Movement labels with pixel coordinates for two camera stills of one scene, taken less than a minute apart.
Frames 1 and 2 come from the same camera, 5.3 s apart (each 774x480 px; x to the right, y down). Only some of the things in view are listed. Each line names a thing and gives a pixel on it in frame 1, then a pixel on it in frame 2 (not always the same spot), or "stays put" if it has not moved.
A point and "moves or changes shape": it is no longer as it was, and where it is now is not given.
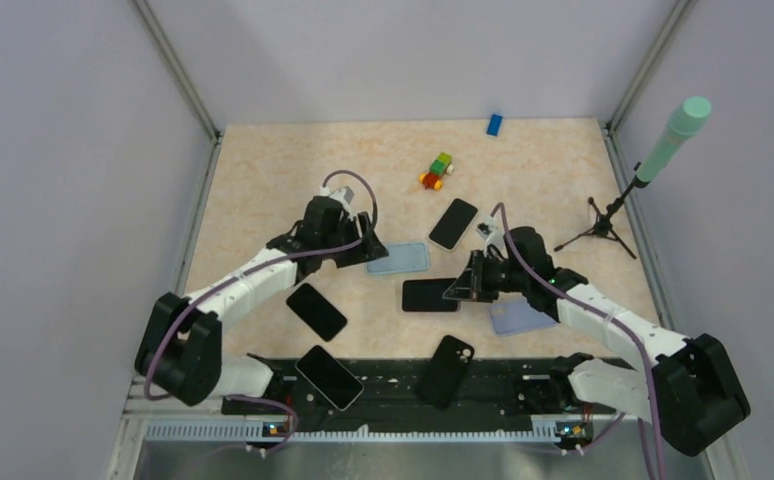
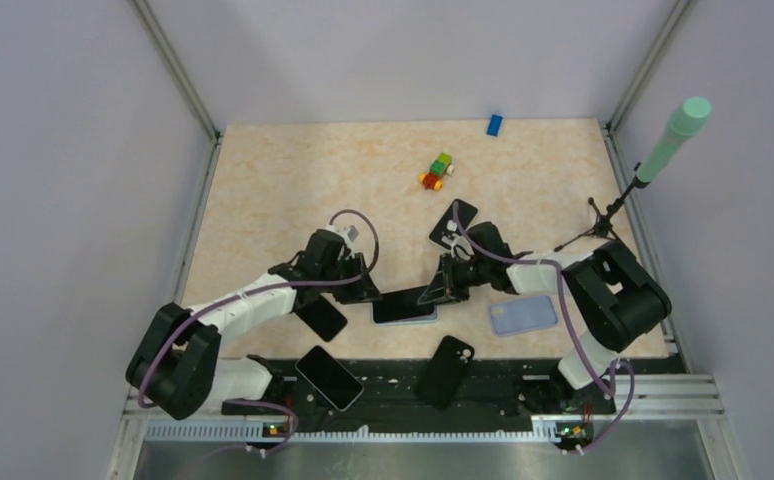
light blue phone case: x=402 y=257 → x=432 y=319
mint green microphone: x=684 y=123 stays put
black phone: x=427 y=295 moves or changes shape
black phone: x=453 y=224 stays put
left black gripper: x=373 y=249 → x=359 y=292
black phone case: x=445 y=372 stays put
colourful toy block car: x=439 y=168 stays put
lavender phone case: x=511 y=317 stays put
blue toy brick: x=494 y=125 stays put
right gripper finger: x=468 y=286 → x=440 y=289
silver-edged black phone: x=330 y=377 stays put
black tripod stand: x=602 y=225 stays put
